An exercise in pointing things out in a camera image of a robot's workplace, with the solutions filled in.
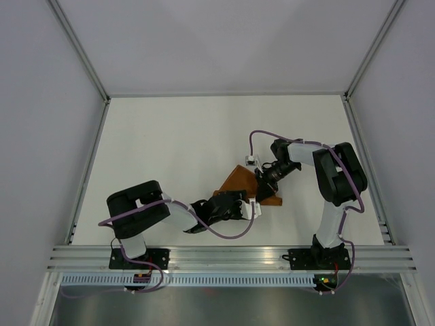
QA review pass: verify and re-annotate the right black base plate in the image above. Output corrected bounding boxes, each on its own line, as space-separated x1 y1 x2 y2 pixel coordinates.
288 249 351 272

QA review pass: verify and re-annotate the aluminium frame post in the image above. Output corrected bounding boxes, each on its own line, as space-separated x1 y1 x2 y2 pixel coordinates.
341 0 407 102
46 0 110 103

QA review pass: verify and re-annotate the left aluminium frame post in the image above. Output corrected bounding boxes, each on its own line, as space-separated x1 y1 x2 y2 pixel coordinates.
46 0 110 103

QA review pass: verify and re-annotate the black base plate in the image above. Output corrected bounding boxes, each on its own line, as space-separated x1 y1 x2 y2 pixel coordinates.
288 249 351 272
109 249 170 270

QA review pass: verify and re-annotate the right aluminium frame post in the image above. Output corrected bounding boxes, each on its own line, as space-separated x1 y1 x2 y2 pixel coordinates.
341 0 407 102

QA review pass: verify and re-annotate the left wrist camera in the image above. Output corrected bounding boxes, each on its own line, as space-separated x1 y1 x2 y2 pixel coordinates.
240 198 262 220

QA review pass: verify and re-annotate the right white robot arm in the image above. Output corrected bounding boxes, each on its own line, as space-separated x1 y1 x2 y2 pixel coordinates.
254 139 368 270

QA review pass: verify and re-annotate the aluminium mounting rail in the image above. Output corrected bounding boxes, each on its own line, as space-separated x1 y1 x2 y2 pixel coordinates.
45 245 417 274

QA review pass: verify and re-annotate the white slotted cable duct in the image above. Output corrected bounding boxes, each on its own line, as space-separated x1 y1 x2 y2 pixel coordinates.
60 272 315 287

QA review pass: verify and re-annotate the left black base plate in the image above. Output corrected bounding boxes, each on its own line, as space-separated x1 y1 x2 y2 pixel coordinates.
109 249 170 270

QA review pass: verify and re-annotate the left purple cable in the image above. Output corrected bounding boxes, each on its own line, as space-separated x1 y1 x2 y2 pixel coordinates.
60 198 256 300

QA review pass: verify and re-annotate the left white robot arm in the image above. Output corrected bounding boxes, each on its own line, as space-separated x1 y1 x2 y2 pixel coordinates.
98 180 256 269

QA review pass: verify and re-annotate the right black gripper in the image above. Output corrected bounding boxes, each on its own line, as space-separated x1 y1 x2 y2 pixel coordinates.
254 161 299 203

